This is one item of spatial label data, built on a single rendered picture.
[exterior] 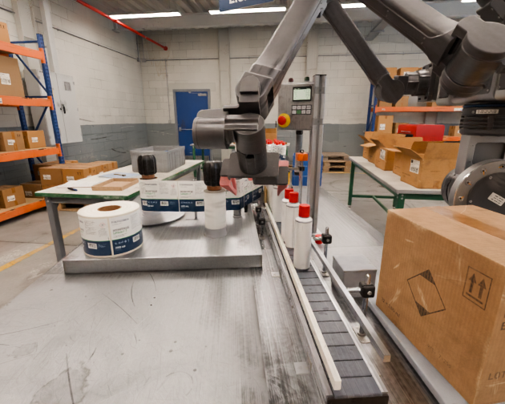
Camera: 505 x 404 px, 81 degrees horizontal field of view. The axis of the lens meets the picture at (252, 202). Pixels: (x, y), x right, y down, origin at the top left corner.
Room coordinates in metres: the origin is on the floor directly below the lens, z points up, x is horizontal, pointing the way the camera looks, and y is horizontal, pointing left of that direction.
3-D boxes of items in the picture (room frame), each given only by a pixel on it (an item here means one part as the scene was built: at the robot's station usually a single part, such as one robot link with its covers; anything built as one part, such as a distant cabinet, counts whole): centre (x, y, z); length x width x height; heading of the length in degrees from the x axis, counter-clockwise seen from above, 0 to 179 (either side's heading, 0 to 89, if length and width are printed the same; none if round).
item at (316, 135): (1.27, -0.27, 1.16); 0.04 x 0.04 x 0.67; 4
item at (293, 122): (1.33, -0.20, 1.38); 0.17 x 0.10 x 0.19; 59
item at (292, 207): (1.00, -0.14, 0.98); 0.05 x 0.05 x 0.20
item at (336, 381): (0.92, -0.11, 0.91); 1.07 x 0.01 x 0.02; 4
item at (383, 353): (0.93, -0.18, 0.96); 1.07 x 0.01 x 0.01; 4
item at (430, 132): (6.11, -3.37, 0.61); 0.70 x 0.60 x 1.22; 4
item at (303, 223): (0.84, -0.16, 0.98); 0.05 x 0.05 x 0.20
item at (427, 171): (2.51, -1.51, 0.97); 0.51 x 0.39 x 0.37; 88
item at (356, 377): (1.21, -0.13, 0.86); 1.65 x 0.08 x 0.04; 4
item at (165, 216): (1.35, 0.48, 0.89); 0.31 x 0.31 x 0.01
